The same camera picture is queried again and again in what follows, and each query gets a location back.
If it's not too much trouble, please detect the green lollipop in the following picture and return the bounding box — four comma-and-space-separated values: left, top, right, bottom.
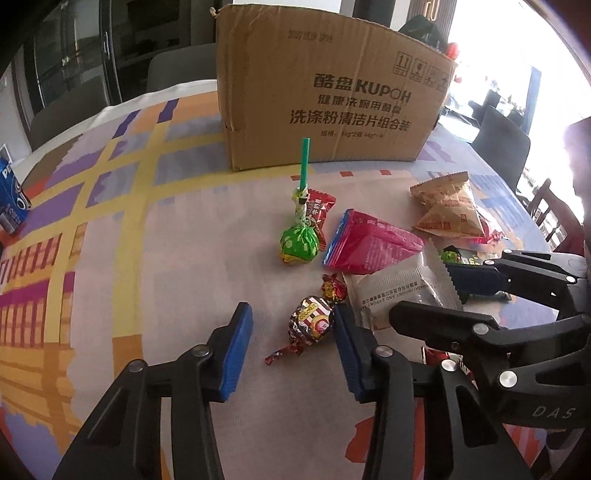
279, 137, 320, 267

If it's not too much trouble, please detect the red milk candy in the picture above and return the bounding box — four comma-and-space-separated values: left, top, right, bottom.
305, 188, 337, 252

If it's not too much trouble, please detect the brown cardboard box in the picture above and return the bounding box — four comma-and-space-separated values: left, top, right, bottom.
215, 4, 459, 172

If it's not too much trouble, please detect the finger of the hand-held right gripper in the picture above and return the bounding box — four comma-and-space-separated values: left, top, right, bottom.
389, 301, 591, 393
445, 249, 591, 319

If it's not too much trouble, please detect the small red crinkled candy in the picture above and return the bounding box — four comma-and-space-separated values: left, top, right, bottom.
475, 215, 505, 245

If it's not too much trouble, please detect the dark green bag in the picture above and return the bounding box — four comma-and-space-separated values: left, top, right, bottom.
399, 15, 451, 51

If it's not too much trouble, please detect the striped twist-wrapped candy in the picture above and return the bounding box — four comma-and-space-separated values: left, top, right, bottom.
264, 273, 348, 367

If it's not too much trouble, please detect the glass door cabinet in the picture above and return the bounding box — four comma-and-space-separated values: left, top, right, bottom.
14, 0, 153, 107

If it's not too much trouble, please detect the dark grey chair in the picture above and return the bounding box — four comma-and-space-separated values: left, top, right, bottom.
471, 105, 532, 195

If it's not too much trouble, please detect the grey upholstered chair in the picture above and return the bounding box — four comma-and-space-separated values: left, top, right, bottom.
30, 76, 112, 151
147, 46, 219, 95

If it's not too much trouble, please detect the blue cookie box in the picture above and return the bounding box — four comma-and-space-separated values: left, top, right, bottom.
0, 144, 33, 237

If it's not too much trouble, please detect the tan snack packet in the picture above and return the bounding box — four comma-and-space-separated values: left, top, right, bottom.
411, 182, 484, 240
410, 171, 471, 209

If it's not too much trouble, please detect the green candy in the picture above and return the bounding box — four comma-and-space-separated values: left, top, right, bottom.
441, 246, 502, 267

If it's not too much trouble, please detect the pink snack packet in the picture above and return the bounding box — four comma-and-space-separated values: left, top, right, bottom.
322, 209, 426, 272

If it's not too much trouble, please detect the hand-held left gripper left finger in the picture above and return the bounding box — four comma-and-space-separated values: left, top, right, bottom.
53, 302, 254, 480

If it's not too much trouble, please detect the colourful printed tablecloth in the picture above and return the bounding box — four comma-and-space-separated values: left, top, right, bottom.
0, 78, 591, 480

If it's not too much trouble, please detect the wooden chair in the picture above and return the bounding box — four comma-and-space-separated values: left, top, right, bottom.
522, 178, 573, 245

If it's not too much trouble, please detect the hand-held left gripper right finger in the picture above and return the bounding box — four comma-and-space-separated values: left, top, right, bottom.
333, 305, 522, 480

